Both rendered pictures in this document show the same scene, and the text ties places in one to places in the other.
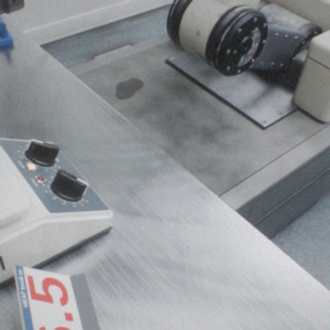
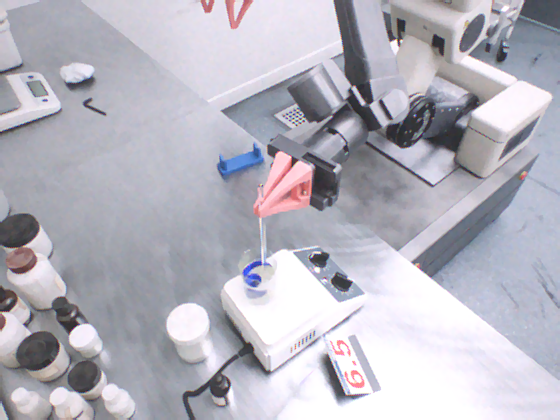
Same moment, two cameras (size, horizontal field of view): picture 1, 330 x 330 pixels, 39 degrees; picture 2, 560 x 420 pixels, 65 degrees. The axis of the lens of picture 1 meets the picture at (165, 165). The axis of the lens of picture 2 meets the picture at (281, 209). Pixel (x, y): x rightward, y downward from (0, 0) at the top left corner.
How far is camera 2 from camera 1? 0.31 m
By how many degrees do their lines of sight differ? 6
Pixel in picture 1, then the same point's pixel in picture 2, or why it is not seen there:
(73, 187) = (345, 283)
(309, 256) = (470, 283)
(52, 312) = (346, 361)
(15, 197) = (321, 297)
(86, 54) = (266, 112)
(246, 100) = (416, 162)
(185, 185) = (405, 269)
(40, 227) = (334, 312)
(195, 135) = (378, 195)
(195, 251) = (419, 316)
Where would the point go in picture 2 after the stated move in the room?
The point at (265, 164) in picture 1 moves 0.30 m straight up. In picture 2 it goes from (436, 217) to (467, 142)
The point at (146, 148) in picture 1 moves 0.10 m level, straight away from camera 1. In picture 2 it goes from (374, 242) to (369, 202)
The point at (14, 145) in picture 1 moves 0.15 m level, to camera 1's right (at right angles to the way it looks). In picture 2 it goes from (302, 255) to (394, 262)
